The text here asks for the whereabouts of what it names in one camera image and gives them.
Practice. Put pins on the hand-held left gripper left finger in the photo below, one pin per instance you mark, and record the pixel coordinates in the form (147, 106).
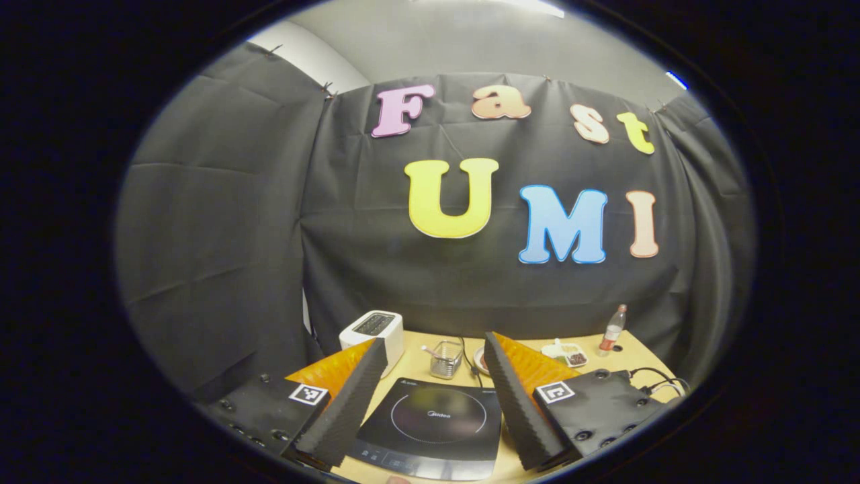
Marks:
(349, 407)

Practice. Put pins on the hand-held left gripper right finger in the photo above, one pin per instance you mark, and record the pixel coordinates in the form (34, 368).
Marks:
(517, 403)

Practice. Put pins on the black induction cooktop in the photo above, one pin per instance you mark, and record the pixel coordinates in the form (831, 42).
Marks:
(430, 420)

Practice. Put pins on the round white plate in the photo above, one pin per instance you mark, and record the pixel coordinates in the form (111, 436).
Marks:
(478, 361)

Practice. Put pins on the white divided bean dish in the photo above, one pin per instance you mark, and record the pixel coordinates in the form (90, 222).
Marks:
(568, 353)

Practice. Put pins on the white toaster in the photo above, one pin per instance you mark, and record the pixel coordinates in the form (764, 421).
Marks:
(373, 333)

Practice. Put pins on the clear red label water bottle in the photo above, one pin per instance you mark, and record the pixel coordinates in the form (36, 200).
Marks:
(611, 333)

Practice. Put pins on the black backdrop cloth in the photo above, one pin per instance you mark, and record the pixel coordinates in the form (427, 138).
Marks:
(403, 269)

